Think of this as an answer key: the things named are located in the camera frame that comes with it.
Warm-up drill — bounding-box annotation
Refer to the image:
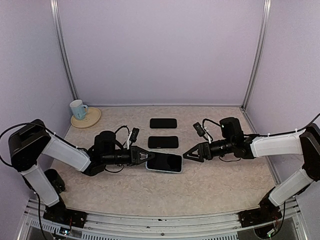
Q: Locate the front aluminium rail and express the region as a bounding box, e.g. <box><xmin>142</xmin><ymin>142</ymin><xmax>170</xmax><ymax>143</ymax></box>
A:
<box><xmin>14</xmin><ymin>199</ymin><xmax>309</xmax><ymax>240</ymax></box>

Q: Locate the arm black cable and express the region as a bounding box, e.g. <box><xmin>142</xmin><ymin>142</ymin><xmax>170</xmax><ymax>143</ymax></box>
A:
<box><xmin>0</xmin><ymin>121</ymin><xmax>41</xmax><ymax>168</ymax></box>
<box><xmin>201</xmin><ymin>115</ymin><xmax>320</xmax><ymax>138</ymax></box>

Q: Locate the right aluminium frame post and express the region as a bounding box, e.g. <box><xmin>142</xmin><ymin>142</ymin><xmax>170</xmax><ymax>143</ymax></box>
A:
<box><xmin>241</xmin><ymin>0</ymin><xmax>272</xmax><ymax>112</ymax></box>

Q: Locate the light blue mug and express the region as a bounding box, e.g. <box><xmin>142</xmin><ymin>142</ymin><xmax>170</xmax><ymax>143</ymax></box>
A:
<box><xmin>69</xmin><ymin>99</ymin><xmax>89</xmax><ymax>121</ymax></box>

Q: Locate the black cylinder cup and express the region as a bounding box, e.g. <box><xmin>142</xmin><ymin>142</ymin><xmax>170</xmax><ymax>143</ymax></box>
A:
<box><xmin>44</xmin><ymin>168</ymin><xmax>66</xmax><ymax>194</ymax></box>

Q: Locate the beige round plate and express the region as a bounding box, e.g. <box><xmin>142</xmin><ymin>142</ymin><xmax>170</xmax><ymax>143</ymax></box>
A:
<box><xmin>70</xmin><ymin>107</ymin><xmax>102</xmax><ymax>129</ymax></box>

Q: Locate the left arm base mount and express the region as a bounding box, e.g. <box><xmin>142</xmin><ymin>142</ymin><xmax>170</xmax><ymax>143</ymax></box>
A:
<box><xmin>43</xmin><ymin>197</ymin><xmax>88</xmax><ymax>229</ymax></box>

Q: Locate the light blue phone case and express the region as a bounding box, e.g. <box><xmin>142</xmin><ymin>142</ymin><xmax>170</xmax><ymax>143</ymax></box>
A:
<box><xmin>145</xmin><ymin>152</ymin><xmax>184</xmax><ymax>174</ymax></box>

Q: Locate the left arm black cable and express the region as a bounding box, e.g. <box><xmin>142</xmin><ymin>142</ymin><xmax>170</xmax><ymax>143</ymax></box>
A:
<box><xmin>0</xmin><ymin>121</ymin><xmax>41</xmax><ymax>168</ymax></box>

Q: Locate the aluminium frame post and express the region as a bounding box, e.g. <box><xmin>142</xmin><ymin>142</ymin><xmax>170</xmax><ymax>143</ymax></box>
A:
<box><xmin>241</xmin><ymin>0</ymin><xmax>272</xmax><ymax>112</ymax></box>
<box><xmin>50</xmin><ymin>0</ymin><xmax>79</xmax><ymax>100</ymax></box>

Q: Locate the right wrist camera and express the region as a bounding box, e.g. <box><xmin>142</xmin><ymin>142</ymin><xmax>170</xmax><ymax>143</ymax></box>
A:
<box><xmin>193</xmin><ymin>122</ymin><xmax>213</xmax><ymax>143</ymax></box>

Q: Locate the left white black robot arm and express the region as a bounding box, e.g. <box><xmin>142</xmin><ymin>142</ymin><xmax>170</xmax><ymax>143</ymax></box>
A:
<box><xmin>8</xmin><ymin>119</ymin><xmax>155</xmax><ymax>223</ymax></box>

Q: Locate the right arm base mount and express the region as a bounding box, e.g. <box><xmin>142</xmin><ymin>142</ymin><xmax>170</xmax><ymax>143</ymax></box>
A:
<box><xmin>238</xmin><ymin>188</ymin><xmax>283</xmax><ymax>228</ymax></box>

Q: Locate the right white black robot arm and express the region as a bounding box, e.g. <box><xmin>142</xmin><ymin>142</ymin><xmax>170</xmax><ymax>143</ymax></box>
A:
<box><xmin>183</xmin><ymin>117</ymin><xmax>320</xmax><ymax>222</ymax></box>

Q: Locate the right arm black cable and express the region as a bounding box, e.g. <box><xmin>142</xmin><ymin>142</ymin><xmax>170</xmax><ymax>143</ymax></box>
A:
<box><xmin>201</xmin><ymin>115</ymin><xmax>320</xmax><ymax>138</ymax></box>

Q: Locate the left aluminium frame post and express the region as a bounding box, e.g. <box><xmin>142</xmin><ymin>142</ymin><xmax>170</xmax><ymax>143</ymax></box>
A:
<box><xmin>50</xmin><ymin>0</ymin><xmax>79</xmax><ymax>100</ymax></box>

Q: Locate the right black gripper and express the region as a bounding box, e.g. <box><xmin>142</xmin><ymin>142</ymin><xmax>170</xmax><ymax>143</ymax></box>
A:
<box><xmin>183</xmin><ymin>137</ymin><xmax>235</xmax><ymax>162</ymax></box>

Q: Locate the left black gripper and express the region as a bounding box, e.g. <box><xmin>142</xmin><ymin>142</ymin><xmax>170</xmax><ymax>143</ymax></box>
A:
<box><xmin>102</xmin><ymin>145</ymin><xmax>155</xmax><ymax>166</ymax></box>

